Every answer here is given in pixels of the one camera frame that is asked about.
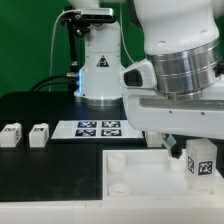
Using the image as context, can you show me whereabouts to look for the white thin cable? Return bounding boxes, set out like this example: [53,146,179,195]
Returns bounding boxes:
[48,8,82,92]

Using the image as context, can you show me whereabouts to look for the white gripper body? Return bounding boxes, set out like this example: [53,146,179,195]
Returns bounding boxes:
[123,89,224,140]

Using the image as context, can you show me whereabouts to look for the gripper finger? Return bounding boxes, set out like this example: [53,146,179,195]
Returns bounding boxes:
[163,134,183,158]

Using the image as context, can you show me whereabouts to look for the white marker sheet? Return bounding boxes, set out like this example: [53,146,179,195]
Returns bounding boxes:
[52,120,143,140]

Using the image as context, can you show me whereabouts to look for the black camera on stand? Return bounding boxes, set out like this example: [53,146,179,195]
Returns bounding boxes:
[59,7,116,71]

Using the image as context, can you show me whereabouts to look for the white square tabletop tray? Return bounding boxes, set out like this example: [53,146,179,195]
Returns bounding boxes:
[103,149,224,199]

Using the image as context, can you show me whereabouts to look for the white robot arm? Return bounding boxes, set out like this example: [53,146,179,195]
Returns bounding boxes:
[69,0,224,139]

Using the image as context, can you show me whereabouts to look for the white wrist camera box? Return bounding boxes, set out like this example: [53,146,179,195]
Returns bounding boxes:
[119,59,157,89]

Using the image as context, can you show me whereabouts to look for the black base cables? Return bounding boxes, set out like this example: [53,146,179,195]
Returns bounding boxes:
[29,71,81,92]

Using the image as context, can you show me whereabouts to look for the white L-shaped fence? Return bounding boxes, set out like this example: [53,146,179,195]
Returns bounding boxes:
[0,152,224,224]

